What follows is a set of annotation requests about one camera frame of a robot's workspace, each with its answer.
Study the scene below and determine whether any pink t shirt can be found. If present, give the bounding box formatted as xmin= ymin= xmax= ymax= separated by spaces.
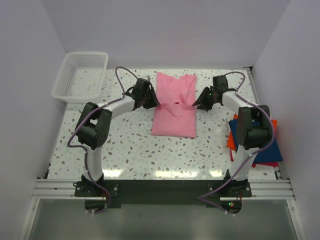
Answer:
xmin=151 ymin=72 xmax=197 ymax=138

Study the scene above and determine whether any red folded t shirt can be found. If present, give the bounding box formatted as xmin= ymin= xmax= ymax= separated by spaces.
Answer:
xmin=229 ymin=149 xmax=279 ymax=167

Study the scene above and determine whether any aluminium rail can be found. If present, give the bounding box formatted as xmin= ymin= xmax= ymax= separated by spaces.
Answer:
xmin=32 ymin=179 xmax=295 ymax=200
xmin=243 ymin=66 xmax=284 ymax=180

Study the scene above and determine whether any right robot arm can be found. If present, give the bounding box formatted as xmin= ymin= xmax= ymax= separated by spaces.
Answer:
xmin=151 ymin=72 xmax=275 ymax=197

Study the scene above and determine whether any aluminium right side rail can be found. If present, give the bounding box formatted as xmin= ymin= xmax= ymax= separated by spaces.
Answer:
xmin=243 ymin=66 xmax=284 ymax=180

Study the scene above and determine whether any aluminium front rail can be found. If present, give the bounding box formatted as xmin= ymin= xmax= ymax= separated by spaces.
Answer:
xmin=32 ymin=179 xmax=295 ymax=200

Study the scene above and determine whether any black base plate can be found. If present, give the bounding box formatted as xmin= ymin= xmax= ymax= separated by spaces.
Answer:
xmin=73 ymin=178 xmax=252 ymax=213

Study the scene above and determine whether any orange folded t shirt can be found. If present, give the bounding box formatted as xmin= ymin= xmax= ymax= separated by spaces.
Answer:
xmin=226 ymin=114 xmax=278 ymax=152

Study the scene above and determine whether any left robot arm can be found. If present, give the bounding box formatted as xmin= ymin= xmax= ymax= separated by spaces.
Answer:
xmin=74 ymin=78 xmax=160 ymax=196

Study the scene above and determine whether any blue folded t shirt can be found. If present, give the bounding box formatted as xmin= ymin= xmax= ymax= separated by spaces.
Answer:
xmin=226 ymin=115 xmax=283 ymax=168

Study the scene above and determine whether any white plastic basket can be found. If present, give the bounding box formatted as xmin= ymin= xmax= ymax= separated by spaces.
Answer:
xmin=51 ymin=51 xmax=109 ymax=104

